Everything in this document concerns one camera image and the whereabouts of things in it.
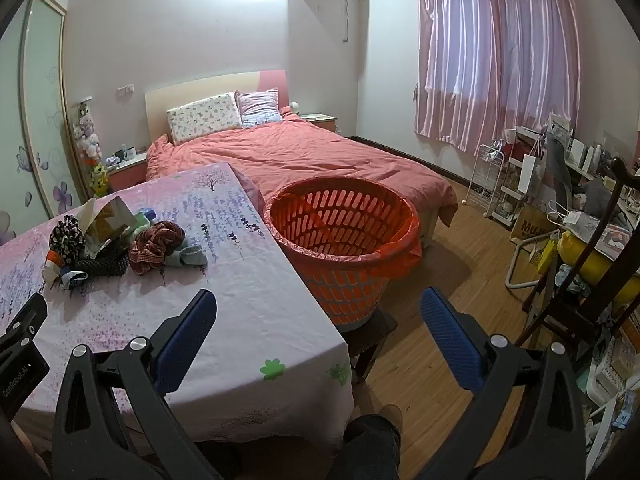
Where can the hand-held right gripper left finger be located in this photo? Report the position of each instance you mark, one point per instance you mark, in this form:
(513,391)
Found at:
(185,340)

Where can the flower print wardrobe door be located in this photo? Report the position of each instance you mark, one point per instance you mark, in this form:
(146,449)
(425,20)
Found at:
(40,110)

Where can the yellow cushion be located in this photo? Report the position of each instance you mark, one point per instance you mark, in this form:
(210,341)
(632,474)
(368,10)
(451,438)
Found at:
(585,255)

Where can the white tube frame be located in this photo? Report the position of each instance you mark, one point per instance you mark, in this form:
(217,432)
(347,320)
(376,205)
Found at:
(511,265)

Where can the dark wooden stool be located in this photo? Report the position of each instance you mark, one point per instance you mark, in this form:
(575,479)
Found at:
(372,327)

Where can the grey garment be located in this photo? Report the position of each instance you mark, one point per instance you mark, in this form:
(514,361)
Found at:
(557,170)

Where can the black white spotted scrunchie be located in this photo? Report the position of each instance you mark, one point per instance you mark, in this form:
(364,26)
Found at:
(67,237)

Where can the white wall switch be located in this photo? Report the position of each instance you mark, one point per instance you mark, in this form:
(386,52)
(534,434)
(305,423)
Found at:
(126,90)

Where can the pink striped curtain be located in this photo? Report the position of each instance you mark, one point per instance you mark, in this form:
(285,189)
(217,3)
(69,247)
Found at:
(500,60)

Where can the hanging plush toys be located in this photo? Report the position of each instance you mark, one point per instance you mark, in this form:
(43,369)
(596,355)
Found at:
(87,130)

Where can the red plaid scrunchie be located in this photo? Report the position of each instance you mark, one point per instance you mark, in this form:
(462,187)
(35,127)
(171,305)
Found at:
(155,245)

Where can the brown paper bag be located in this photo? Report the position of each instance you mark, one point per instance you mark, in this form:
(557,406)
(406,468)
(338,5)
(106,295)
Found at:
(530,225)

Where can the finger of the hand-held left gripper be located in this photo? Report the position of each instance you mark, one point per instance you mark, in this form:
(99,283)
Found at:
(27,320)

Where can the pink striped pillow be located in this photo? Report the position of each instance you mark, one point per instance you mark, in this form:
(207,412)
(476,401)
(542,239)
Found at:
(257,105)

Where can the yellow green plush toy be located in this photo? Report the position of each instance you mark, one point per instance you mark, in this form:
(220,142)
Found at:
(99,180)

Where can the pink nightstand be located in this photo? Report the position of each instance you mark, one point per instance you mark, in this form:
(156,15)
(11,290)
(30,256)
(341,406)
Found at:
(320,122)
(127,175)

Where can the white paper bag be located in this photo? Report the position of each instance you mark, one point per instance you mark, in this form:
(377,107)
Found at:
(529,175)

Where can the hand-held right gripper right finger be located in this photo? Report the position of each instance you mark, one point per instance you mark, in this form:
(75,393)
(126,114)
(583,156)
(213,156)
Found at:
(450,345)

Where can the floral white pillow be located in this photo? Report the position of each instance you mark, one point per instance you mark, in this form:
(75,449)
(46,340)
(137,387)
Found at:
(205,117)

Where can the light green sock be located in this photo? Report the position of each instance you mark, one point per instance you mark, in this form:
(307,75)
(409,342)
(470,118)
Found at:
(192,256)

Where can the white blue sock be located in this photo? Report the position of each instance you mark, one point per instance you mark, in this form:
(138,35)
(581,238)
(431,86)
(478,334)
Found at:
(70,277)

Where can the dark wooden chair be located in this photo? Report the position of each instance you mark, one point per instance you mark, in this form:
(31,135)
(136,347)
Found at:
(600,260)

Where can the salmon duvet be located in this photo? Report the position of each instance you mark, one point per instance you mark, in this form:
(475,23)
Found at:
(320,155)

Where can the floral lavender tablecloth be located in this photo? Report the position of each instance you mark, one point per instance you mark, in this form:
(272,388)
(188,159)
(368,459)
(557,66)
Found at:
(240,310)

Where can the yellow paper bag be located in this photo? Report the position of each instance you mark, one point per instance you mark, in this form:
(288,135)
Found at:
(542,255)

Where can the blue tissue packet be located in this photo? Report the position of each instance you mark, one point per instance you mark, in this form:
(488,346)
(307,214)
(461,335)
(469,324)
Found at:
(145,217)

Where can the person's leg dark trousers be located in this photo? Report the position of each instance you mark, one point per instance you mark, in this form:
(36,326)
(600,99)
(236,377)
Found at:
(365,450)

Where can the bed with pink duvet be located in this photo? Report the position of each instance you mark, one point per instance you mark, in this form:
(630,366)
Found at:
(200,90)

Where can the white trolley shelf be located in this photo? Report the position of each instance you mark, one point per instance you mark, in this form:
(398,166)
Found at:
(505,210)

